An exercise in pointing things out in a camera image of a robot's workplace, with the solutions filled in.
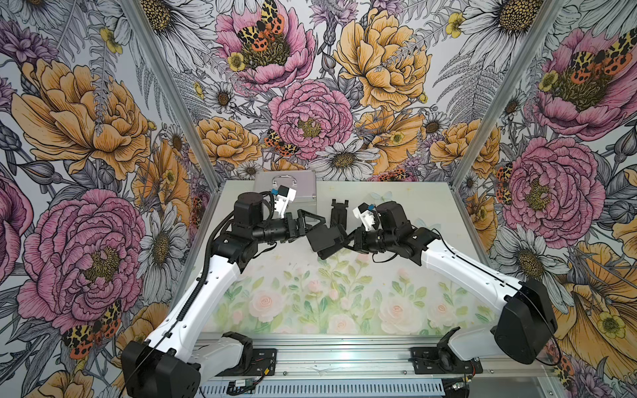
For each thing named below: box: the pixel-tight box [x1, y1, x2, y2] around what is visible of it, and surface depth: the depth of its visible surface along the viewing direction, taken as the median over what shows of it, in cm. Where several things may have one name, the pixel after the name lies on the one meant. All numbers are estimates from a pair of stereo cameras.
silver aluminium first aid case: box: [253, 169, 317, 204], surface depth 103 cm
